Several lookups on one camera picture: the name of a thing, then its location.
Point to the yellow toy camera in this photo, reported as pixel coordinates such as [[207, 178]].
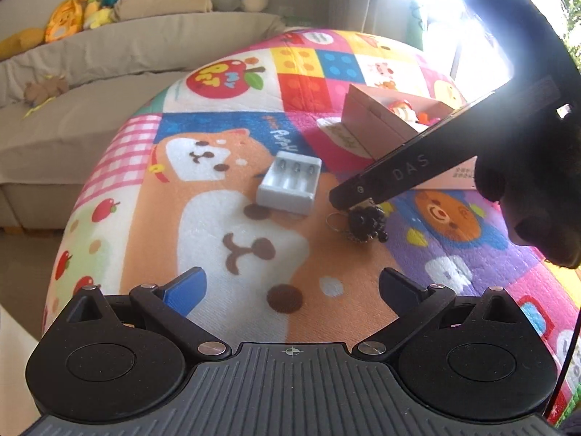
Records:
[[404, 110]]

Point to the white battery charger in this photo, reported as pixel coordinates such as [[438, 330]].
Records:
[[290, 184]]

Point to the yellow pillow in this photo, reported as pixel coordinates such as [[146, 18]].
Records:
[[21, 42]]

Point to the yellow orange cushion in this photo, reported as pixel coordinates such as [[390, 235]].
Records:
[[66, 20]]

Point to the black-haired doll keychain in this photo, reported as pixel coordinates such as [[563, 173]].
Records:
[[360, 224]]

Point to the beige sofa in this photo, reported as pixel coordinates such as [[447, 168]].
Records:
[[49, 151]]

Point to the pink cardboard box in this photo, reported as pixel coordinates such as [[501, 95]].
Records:
[[379, 131]]

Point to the right gloved hand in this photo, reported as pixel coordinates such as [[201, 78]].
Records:
[[537, 185]]

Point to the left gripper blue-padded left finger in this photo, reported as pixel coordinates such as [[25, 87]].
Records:
[[165, 309]]

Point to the yellow duck plush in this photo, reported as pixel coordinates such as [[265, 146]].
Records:
[[94, 15]]

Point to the colourful cartoon play mat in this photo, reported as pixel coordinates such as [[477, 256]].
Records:
[[316, 236]]

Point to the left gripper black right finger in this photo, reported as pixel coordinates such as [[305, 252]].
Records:
[[419, 310]]

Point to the brown plush toy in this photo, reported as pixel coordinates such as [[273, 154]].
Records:
[[38, 93]]

